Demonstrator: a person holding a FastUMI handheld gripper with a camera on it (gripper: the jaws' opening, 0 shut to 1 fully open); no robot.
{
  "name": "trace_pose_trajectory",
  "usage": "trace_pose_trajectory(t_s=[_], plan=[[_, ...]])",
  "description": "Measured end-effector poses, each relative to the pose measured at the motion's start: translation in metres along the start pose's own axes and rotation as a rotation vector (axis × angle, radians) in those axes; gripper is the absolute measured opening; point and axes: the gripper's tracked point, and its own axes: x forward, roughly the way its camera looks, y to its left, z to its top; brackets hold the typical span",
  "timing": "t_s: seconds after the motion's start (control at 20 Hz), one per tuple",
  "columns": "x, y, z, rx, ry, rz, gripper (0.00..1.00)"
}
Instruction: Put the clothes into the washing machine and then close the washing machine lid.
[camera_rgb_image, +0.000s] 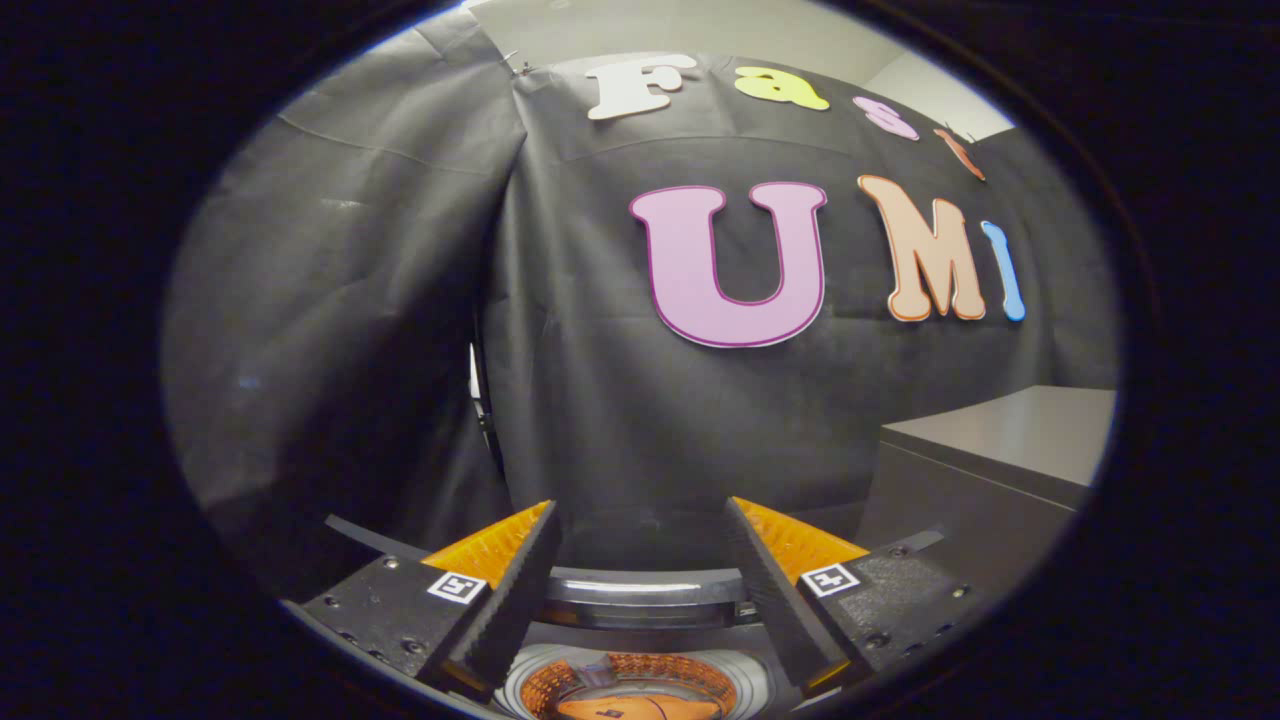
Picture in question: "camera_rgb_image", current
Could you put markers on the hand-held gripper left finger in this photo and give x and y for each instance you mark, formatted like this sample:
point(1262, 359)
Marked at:
point(515, 590)

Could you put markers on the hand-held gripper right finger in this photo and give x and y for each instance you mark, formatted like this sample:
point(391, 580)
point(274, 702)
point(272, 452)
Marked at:
point(775, 590)

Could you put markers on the dark transparent washing machine lid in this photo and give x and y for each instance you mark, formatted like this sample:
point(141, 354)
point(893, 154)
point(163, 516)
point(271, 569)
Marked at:
point(640, 595)

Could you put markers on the orange garment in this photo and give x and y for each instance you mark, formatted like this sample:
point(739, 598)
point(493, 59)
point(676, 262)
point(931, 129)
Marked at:
point(640, 708)

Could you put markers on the white cabinet with dark top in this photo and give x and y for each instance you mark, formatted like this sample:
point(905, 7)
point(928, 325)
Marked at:
point(1010, 430)

